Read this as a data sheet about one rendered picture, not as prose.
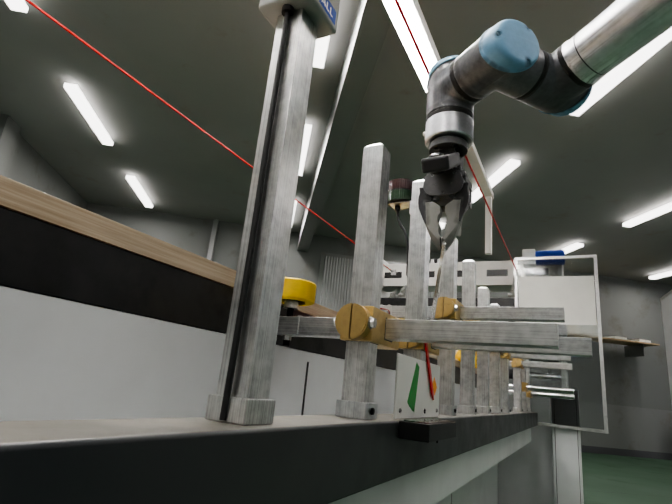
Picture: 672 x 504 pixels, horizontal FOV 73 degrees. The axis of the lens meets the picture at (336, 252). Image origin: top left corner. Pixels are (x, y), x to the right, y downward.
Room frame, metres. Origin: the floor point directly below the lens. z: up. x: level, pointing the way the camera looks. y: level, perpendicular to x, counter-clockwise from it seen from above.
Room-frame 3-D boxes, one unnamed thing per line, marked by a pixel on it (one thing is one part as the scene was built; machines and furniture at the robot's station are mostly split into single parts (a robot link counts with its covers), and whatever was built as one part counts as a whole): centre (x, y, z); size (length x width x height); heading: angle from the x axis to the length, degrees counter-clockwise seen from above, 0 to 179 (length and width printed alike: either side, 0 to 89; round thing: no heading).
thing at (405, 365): (0.86, -0.18, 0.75); 0.26 x 0.01 x 0.10; 152
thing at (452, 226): (0.77, -0.21, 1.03); 0.06 x 0.03 x 0.09; 151
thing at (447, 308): (1.14, -0.30, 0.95); 0.14 x 0.06 x 0.05; 152
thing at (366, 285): (0.68, -0.05, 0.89); 0.04 x 0.04 x 0.48; 62
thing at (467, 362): (1.34, -0.41, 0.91); 0.04 x 0.04 x 0.48; 62
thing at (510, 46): (0.67, -0.25, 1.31); 0.12 x 0.12 x 0.09; 24
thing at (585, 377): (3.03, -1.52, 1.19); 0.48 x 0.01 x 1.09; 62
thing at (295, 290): (0.79, 0.07, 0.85); 0.08 x 0.08 x 0.11
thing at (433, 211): (0.78, -0.18, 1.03); 0.06 x 0.03 x 0.09; 151
